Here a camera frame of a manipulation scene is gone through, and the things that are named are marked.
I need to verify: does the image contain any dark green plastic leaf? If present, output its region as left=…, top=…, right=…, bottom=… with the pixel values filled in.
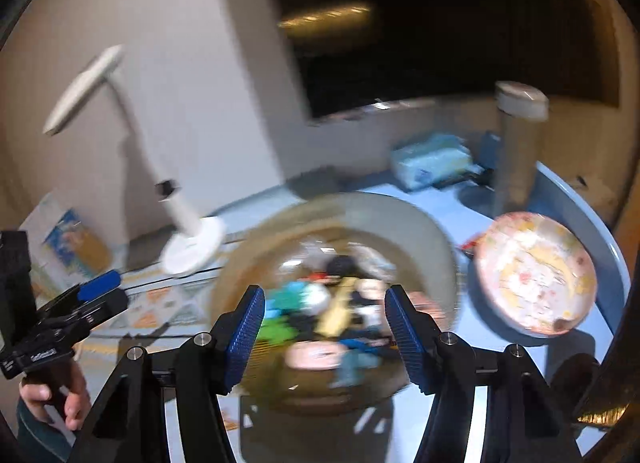
left=266, top=281, right=307, bottom=318

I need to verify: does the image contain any patterned blue table mat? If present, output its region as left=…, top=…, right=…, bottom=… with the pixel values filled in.
left=74, top=162, right=632, bottom=463

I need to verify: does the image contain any cork pen holder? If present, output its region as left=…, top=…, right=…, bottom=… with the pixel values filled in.
left=70, top=230, right=112, bottom=275

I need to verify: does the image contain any clear round patterned container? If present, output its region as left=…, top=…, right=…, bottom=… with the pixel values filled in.
left=300, top=282, right=332, bottom=316

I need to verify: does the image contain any pink toy piece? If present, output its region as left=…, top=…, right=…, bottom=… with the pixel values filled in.
left=284, top=341, right=347, bottom=371

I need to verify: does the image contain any bright green plastic leaf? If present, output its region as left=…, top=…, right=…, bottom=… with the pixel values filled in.
left=256, top=317, right=298, bottom=345

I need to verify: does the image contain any amber ribbed glass bowl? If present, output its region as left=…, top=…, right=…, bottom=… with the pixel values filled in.
left=212, top=192, right=459, bottom=414

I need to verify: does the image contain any yellow case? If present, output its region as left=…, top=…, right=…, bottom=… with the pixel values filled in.
left=314, top=278, right=357, bottom=339

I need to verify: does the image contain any stack of books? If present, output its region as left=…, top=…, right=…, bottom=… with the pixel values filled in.
left=20, top=193, right=96, bottom=290

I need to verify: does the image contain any pink floral plate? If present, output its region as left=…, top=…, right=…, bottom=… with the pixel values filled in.
left=473, top=212, right=598, bottom=339

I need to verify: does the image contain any tall jar with white lid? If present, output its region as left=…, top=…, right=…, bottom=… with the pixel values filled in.
left=494, top=82, right=549, bottom=217

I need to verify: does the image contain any white figurine with black helmet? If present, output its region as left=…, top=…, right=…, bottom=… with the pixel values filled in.
left=324, top=255, right=369, bottom=283

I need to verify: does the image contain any person's left hand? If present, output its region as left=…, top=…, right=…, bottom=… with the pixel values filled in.
left=20, top=359, right=91, bottom=431

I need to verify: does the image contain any blue tissue pack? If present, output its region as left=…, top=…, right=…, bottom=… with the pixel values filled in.
left=390, top=132, right=473, bottom=191

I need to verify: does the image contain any teal plastic leaf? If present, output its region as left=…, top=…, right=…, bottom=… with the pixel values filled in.
left=329, top=349, right=399, bottom=389

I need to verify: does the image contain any blue and black tool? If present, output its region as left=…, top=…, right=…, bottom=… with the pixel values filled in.
left=338, top=337, right=399, bottom=359

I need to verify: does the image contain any pink toy box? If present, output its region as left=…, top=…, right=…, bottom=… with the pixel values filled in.
left=408, top=292, right=446, bottom=325

